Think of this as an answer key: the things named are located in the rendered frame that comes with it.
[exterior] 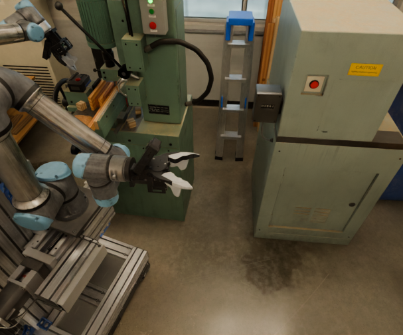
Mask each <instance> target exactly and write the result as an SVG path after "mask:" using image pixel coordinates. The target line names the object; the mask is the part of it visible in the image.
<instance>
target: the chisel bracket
mask: <svg viewBox="0 0 403 335"><path fill-rule="evenodd" d="M119 69H120V68H119V67H118V66H117V65H115V66H114V67H111V68H108V67H106V64H105V63H104V65H103V66H102V67H101V69H100V71H101V74H102V78H103V80H109V81H118V80H119V79H118V70H119Z"/></svg>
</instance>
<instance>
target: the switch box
mask: <svg viewBox="0 0 403 335"><path fill-rule="evenodd" d="M147 4H155V6H154V7H148V6H147ZM139 5H140V10H141V20H142V25H143V33H144V34H153V35H166V33H167V31H168V30H169V28H168V19H167V2H166V0H153V2H152V3H149V2H148V0H139ZM150 8H152V9H154V11H155V12H154V14H153V15H155V16H156V18H155V17H149V15H151V14H150V13H149V9H150ZM150 22H154V23H155V24H156V25H157V27H156V29H153V30H157V32H151V28H150V26H149V24H150Z"/></svg>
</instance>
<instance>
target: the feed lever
mask: <svg viewBox="0 0 403 335"><path fill-rule="evenodd" d="M54 7H55V8H56V9H57V10H59V11H62V12H63V13H64V14H65V15H66V16H67V17H68V18H69V19H70V20H71V21H72V22H73V23H74V24H75V25H76V26H77V27H78V28H79V29H80V30H81V31H82V32H83V33H84V34H85V35H86V36H87V37H88V38H89V39H91V40H92V41H93V42H94V43H95V44H96V45H97V46H98V47H99V48H100V49H101V50H102V51H103V52H104V53H105V54H106V55H107V56H108V57H109V58H110V59H111V60H112V61H113V62H114V63H115V64H116V65H117V66H118V67H119V68H120V69H119V70H118V74H119V76H120V77H121V78H122V79H128V78H129V77H130V76H131V77H133V78H135V79H137V80H139V79H140V77H138V76H136V75H134V74H132V72H133V71H127V68H126V64H123V65H120V64H119V63H118V62H117V61H116V60H115V59H114V58H113V57H112V56H111V55H110V54H109V53H108V52H107V51H106V50H105V49H104V48H103V47H102V46H101V45H100V44H99V43H98V42H97V41H96V40H95V39H94V38H93V37H92V36H91V35H90V34H89V33H88V32H87V31H86V30H85V29H84V28H83V27H82V26H81V25H80V24H79V23H78V22H77V21H76V20H75V19H74V18H73V17H72V16H71V15H69V14H68V13H67V12H66V11H65V10H64V9H63V5H62V3H61V2H59V1H57V2H56V3H55V4H54Z"/></svg>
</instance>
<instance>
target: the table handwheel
mask: <svg viewBox="0 0 403 335"><path fill-rule="evenodd" d="M68 79H69V78H63V79H61V80H59V81H58V82H57V84H56V86H55V87H54V91H53V95H52V99H53V100H54V101H55V102H56V103H58V93H59V91H60V92H61V93H62V95H63V97H64V98H63V99H62V105H63V106H64V107H65V110H67V111H68V109H67V106H68V102H67V100H66V97H65V94H64V91H63V89H62V87H61V86H62V85H63V84H64V83H67V80H68Z"/></svg>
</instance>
